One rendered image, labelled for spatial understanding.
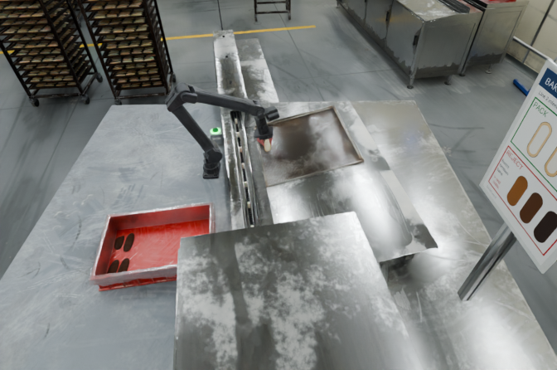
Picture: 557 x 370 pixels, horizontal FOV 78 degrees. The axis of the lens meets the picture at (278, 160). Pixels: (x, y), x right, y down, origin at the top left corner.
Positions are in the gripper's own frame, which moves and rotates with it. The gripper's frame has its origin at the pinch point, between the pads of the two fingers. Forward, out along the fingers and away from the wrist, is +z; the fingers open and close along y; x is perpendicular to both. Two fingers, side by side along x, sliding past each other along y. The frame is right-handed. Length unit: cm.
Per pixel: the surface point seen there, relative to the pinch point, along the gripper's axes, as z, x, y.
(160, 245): -1, 59, 48
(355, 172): 1, 30, -43
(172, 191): 0, 26, 50
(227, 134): 0.8, -15.3, 24.3
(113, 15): -28, -187, 141
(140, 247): -3, 60, 57
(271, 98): 11, -62, -1
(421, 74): 104, -202, -157
